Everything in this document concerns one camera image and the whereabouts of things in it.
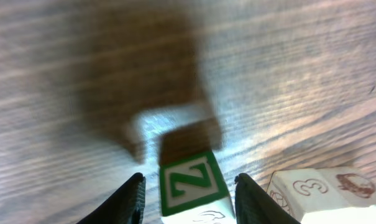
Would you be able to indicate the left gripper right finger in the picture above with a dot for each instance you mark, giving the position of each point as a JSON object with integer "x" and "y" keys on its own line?
{"x": 254, "y": 206}

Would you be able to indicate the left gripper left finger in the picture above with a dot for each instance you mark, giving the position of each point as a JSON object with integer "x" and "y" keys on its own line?
{"x": 125, "y": 206}

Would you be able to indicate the acorn picture wooden block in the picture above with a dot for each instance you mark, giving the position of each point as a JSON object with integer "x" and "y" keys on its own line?
{"x": 351, "y": 199}

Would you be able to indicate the red edged picture block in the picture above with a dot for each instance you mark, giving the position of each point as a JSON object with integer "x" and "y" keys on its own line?
{"x": 193, "y": 191}

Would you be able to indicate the plain cream wooden block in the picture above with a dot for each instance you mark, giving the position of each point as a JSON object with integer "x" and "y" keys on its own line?
{"x": 303, "y": 192}

